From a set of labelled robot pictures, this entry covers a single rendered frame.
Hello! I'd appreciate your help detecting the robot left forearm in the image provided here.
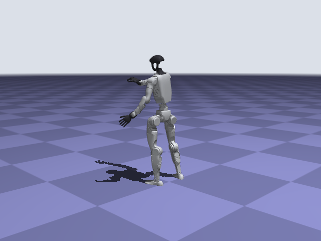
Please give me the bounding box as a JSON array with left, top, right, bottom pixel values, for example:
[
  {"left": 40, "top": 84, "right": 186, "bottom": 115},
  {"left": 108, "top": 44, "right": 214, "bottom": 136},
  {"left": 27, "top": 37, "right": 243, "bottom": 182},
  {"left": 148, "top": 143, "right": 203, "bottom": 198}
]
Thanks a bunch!
[{"left": 131, "top": 96, "right": 146, "bottom": 117}]

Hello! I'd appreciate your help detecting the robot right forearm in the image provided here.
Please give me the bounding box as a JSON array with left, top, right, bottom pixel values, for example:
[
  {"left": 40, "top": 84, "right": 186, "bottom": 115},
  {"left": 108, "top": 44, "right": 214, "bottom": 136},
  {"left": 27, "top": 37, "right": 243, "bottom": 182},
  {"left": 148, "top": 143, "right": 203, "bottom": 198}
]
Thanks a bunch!
[{"left": 139, "top": 79, "right": 147, "bottom": 86}]

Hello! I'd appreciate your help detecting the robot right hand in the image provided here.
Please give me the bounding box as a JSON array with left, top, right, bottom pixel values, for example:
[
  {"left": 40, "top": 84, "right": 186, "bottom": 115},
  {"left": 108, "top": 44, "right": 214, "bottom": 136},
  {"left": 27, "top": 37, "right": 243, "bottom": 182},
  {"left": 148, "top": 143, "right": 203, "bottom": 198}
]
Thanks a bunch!
[{"left": 127, "top": 77, "right": 141, "bottom": 85}]

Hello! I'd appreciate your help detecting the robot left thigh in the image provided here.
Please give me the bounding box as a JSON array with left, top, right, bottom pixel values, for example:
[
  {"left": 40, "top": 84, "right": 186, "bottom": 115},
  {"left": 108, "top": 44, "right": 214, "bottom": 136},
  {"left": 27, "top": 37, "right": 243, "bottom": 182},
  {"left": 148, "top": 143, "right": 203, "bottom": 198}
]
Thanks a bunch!
[{"left": 146, "top": 114, "right": 163, "bottom": 155}]

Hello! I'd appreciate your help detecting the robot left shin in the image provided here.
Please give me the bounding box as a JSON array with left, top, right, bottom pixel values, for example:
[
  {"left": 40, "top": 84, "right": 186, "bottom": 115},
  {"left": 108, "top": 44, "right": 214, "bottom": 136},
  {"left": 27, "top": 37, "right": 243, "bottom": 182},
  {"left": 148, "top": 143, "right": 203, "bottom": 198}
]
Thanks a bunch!
[{"left": 151, "top": 148, "right": 162, "bottom": 182}]

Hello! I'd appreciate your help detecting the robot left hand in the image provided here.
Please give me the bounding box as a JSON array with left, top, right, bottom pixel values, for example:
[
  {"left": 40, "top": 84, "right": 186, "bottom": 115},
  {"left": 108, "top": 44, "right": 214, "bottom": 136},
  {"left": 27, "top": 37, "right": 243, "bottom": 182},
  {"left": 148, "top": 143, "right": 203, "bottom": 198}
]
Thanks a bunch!
[{"left": 119, "top": 111, "right": 137, "bottom": 127}]

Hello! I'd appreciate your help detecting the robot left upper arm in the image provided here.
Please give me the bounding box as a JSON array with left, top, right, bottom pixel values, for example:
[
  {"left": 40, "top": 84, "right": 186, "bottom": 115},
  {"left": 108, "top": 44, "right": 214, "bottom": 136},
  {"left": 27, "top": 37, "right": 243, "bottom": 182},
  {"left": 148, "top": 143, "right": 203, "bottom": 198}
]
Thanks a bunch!
[{"left": 145, "top": 77, "right": 157, "bottom": 104}]

